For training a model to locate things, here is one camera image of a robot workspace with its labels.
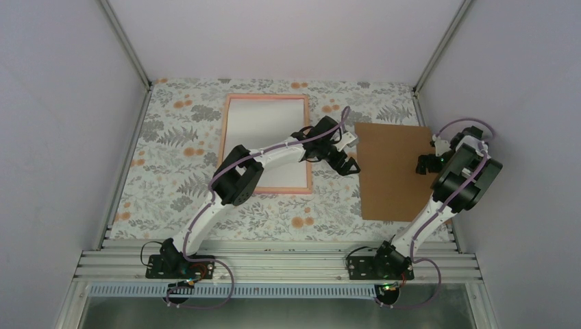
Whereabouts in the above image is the brown cardboard backing board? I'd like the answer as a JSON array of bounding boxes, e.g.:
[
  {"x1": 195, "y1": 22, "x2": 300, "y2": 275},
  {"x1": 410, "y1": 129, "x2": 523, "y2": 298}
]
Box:
[{"x1": 355, "y1": 123, "x2": 436, "y2": 222}]

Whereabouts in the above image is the pink wooden picture frame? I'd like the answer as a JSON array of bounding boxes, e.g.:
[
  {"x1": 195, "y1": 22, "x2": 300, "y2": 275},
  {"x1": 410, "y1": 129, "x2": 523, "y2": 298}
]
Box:
[{"x1": 217, "y1": 93, "x2": 314, "y2": 195}]

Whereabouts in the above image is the sunset photo print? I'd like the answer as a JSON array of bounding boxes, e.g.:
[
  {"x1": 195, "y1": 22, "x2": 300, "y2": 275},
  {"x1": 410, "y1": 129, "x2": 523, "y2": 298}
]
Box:
[{"x1": 222, "y1": 97, "x2": 308, "y2": 189}]

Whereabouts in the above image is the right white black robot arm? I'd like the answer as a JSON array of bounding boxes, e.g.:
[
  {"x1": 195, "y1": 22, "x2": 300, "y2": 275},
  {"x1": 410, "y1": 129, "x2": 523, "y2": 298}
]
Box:
[{"x1": 371, "y1": 125, "x2": 503, "y2": 279}]

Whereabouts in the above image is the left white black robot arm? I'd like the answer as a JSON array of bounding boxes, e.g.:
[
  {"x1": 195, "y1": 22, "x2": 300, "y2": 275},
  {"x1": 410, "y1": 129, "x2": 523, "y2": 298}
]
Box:
[{"x1": 148, "y1": 116, "x2": 360, "y2": 278}]

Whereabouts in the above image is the floral patterned table mat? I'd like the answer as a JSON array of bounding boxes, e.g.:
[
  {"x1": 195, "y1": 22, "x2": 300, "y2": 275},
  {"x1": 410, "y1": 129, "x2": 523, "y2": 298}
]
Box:
[{"x1": 110, "y1": 78, "x2": 418, "y2": 242}]

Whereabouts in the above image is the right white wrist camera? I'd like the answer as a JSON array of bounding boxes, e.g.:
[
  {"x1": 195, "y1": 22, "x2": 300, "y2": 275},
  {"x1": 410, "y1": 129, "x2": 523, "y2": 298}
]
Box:
[{"x1": 432, "y1": 137, "x2": 451, "y2": 157}]

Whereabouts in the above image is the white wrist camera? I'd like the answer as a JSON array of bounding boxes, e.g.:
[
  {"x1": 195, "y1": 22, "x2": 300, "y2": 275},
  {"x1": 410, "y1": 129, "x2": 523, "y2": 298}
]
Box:
[
  {"x1": 432, "y1": 137, "x2": 451, "y2": 157},
  {"x1": 336, "y1": 132, "x2": 358, "y2": 149}
]

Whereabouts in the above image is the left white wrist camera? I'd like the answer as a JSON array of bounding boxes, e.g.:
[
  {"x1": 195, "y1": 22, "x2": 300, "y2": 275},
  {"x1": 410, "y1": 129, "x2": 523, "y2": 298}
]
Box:
[{"x1": 336, "y1": 132, "x2": 358, "y2": 149}]

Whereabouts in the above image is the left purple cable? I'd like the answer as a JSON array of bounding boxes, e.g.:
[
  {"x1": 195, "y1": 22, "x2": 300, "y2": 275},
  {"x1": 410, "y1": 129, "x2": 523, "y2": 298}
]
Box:
[{"x1": 165, "y1": 106, "x2": 351, "y2": 310}]

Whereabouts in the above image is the purple cable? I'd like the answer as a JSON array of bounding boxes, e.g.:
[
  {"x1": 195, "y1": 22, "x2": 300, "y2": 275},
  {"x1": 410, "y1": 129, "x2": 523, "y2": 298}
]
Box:
[
  {"x1": 375, "y1": 118, "x2": 495, "y2": 310},
  {"x1": 165, "y1": 106, "x2": 351, "y2": 310}
]

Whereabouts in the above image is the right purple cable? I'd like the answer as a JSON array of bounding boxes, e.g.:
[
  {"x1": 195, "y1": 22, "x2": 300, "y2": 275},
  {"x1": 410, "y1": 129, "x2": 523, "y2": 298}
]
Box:
[{"x1": 375, "y1": 118, "x2": 495, "y2": 310}]

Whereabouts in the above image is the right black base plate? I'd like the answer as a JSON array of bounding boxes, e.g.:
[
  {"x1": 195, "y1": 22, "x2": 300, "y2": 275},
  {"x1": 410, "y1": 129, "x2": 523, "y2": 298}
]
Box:
[{"x1": 347, "y1": 256, "x2": 415, "y2": 280}]

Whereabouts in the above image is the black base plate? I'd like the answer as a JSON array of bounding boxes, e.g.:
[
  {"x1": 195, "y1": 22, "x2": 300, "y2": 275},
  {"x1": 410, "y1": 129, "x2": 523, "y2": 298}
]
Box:
[
  {"x1": 347, "y1": 256, "x2": 415, "y2": 280},
  {"x1": 145, "y1": 255, "x2": 216, "y2": 281}
]

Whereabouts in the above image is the aluminium rail base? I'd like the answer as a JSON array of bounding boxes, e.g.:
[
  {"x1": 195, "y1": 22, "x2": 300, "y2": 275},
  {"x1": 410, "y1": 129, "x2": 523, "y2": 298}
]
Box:
[{"x1": 57, "y1": 240, "x2": 497, "y2": 328}]

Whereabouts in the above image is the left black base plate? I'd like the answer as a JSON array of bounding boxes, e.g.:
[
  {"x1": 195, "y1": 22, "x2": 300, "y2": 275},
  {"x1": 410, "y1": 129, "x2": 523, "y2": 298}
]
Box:
[{"x1": 145, "y1": 255, "x2": 216, "y2": 281}]

